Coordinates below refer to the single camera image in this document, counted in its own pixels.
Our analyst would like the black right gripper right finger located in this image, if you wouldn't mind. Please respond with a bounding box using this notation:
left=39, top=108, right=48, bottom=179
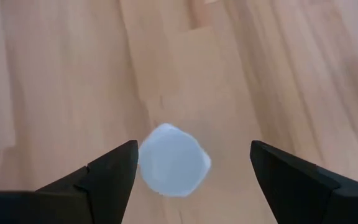
left=249, top=139, right=358, bottom=224

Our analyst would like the white bottle with blue band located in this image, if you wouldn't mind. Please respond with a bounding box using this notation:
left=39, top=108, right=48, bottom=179
left=137, top=123, right=212, bottom=198

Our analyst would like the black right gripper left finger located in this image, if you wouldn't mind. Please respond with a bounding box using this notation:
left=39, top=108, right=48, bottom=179
left=0, top=139, right=139, bottom=224

